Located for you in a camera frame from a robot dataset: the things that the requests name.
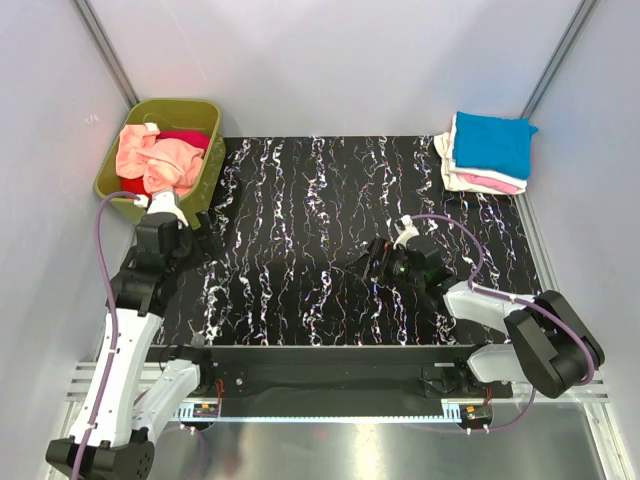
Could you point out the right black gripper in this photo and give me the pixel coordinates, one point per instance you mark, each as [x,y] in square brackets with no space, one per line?
[380,250]

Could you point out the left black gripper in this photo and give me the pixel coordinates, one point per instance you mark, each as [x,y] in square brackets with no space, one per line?
[185,231]

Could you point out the salmon pink t shirt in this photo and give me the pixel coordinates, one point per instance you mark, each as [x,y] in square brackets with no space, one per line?
[168,164]

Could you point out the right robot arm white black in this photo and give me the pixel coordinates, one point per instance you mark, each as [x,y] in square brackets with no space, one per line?
[548,344]

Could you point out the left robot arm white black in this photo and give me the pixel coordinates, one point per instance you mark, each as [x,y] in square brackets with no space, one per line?
[115,433]

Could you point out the red t shirt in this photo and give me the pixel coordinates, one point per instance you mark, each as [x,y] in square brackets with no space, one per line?
[135,186]

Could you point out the black marbled table mat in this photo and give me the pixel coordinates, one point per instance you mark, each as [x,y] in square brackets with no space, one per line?
[292,212]

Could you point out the magenta t shirt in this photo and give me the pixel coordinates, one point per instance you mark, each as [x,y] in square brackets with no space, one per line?
[192,137]

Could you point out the olive green plastic bin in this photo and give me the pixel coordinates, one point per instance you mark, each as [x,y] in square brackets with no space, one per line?
[175,114]

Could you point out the cream folded t shirt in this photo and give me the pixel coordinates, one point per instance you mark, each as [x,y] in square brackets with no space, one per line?
[453,181]

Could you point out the light pink folded t shirt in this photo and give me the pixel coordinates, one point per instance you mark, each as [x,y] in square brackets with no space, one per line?
[493,184]

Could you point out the left small controller board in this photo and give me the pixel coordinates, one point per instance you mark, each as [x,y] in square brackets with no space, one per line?
[207,409]

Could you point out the small controller board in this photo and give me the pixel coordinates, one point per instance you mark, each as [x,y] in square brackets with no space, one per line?
[480,413]
[207,409]

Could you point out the white folded t shirt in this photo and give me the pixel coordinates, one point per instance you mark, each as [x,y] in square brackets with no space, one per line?
[480,172]

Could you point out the right small controller board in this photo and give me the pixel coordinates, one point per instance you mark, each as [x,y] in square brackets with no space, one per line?
[480,413]

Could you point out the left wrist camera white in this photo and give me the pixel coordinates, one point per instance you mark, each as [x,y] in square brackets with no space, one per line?
[162,202]

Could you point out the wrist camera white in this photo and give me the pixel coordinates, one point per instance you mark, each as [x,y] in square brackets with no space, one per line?
[162,202]
[406,230]

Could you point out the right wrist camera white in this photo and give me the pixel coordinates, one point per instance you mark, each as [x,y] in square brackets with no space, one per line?
[406,230]

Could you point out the aluminium frame rail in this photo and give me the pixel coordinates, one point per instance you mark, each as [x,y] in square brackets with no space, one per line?
[595,392]

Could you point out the white slotted cable duct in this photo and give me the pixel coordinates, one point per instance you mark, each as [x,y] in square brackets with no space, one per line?
[427,412]

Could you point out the left corner aluminium post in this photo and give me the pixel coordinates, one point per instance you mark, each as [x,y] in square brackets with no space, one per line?
[107,52]

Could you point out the corner aluminium post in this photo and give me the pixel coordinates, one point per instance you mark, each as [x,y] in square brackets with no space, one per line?
[576,25]
[107,52]

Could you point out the right corner aluminium post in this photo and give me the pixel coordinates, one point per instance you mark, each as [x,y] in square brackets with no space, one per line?
[576,25]

